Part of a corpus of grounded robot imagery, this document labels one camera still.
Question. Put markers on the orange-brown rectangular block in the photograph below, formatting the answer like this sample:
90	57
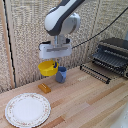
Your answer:
44	88

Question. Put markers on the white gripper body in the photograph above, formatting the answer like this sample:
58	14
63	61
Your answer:
55	51

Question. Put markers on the white floral rimmed plate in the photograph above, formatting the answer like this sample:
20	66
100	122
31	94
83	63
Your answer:
27	110

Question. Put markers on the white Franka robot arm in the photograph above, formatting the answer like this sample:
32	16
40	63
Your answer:
61	18

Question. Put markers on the blue cup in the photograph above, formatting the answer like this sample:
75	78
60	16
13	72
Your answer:
61	75

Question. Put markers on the yellow plastic bowl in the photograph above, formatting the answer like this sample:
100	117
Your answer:
47	68

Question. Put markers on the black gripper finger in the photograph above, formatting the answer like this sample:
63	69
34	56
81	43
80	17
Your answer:
56	63

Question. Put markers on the black dish rack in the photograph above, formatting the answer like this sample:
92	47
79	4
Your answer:
111	56

